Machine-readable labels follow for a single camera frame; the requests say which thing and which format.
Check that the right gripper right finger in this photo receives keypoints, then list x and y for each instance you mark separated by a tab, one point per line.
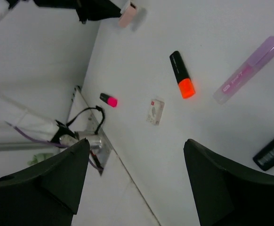
227	193

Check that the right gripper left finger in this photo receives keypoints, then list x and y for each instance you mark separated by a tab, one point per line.
47	193

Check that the yellow black highlighter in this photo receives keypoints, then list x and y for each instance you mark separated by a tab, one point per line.
264	159

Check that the white eraser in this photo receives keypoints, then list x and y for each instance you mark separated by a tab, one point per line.
155	112

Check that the pink black highlighter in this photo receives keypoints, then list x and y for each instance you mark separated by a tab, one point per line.
111	101

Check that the orange black highlighter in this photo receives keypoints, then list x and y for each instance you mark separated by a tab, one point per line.
182	76

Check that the pink translucent highlighter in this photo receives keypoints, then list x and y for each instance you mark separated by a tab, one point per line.
254	63

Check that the pink eraser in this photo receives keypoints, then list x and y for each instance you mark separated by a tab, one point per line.
128	12

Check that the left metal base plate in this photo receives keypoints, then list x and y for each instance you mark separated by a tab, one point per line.
100	146

